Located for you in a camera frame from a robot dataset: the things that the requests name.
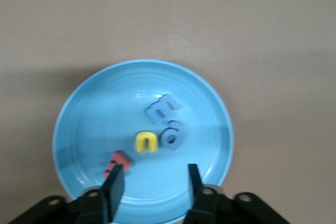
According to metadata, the blue foam lowercase a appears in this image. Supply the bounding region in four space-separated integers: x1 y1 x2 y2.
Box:
161 120 184 151

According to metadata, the blue foam lowercase m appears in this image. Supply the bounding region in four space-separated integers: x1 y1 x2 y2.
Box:
145 94 183 126

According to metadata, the yellow foam lowercase u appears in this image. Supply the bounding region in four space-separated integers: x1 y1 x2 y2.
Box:
134 131 159 154

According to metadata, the blue plate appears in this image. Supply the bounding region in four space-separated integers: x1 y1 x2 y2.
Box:
51 59 234 224

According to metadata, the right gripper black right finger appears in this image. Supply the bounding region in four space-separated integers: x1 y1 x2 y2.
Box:
183 163 226 224

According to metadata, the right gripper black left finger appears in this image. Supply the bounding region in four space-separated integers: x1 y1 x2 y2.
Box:
75 164 125 224

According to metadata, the red foam lowercase w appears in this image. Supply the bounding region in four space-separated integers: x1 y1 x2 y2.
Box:
102 151 131 180

